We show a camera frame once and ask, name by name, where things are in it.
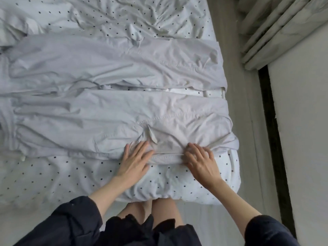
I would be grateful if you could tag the person's left hand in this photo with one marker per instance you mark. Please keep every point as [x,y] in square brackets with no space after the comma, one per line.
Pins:
[134,164]

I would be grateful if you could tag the person's right forearm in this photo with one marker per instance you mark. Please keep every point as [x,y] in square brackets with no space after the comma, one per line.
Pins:
[235,205]

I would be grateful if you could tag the person's right hand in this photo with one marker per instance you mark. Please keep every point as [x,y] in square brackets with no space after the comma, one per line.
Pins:
[204,166]

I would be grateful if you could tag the white dotted bed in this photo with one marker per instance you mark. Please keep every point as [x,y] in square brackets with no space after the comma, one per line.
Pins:
[77,176]

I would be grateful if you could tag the person's bare leg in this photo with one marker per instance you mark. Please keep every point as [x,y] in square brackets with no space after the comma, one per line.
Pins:
[136,208]
[166,210]

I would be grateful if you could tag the person's black shorts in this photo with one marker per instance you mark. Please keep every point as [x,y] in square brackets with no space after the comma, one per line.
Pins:
[148,234]

